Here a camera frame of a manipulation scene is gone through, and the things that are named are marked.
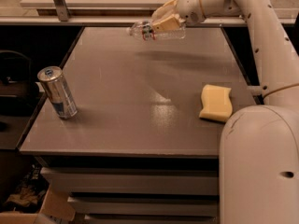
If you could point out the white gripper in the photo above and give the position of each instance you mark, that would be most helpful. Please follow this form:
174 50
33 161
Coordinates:
189 7

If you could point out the clear plastic water bottle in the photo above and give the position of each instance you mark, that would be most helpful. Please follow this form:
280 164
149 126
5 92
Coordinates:
145 31

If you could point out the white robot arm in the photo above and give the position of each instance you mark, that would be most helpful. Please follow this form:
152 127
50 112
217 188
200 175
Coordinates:
259 149

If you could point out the silver blue redbull can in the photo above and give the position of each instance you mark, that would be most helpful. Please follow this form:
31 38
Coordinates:
54 84

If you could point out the yellow sponge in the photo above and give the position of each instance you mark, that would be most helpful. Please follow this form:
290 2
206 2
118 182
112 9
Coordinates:
216 103

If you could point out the grey drawer cabinet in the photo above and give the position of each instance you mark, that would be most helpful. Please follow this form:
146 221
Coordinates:
137 150

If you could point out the black chair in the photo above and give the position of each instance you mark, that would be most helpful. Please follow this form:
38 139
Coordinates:
18 90

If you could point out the cardboard box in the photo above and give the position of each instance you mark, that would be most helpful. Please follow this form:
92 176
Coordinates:
54 209

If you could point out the left metal bracket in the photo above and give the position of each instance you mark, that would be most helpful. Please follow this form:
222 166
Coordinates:
61 10

